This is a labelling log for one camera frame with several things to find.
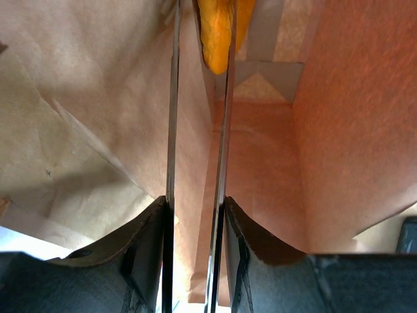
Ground red paper bag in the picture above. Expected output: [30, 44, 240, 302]
[0, 0, 417, 306]

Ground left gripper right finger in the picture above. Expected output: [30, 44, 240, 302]
[225, 198, 416, 312]

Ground orange bread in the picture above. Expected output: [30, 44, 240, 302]
[197, 0, 255, 75]

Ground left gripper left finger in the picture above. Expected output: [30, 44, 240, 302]
[1, 196, 165, 312]

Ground metal tongs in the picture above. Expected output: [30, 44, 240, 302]
[161, 0, 238, 313]

